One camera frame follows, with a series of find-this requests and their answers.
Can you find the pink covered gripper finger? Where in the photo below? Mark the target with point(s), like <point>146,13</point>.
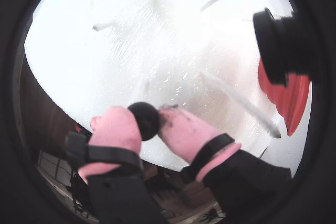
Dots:
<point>189,134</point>
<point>115,129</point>

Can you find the dark blueberry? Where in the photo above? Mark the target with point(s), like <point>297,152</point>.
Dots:
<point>144,123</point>

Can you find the red collapsible cup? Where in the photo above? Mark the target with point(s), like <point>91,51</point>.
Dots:
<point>291,103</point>

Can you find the long white paper stick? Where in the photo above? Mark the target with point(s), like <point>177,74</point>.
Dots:
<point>237,101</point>

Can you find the white foam board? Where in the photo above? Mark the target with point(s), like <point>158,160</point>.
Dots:
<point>105,64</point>

